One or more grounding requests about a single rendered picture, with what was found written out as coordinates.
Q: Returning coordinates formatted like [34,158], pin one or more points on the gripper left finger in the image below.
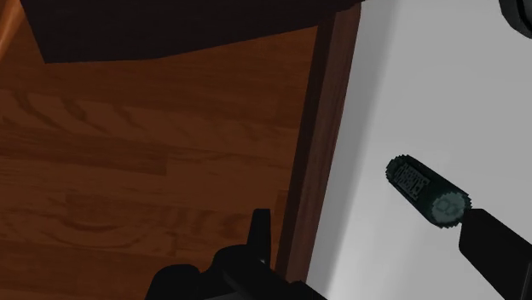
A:
[249,270]

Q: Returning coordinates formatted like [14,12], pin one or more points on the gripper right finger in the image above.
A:
[494,245]

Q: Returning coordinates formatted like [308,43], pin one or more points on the dark green ribbed cylinder can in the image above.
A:
[424,189]

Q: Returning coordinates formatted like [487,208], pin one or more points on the white table with brown edge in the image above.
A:
[419,91]

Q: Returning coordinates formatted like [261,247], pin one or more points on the dark round object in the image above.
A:
[519,14]

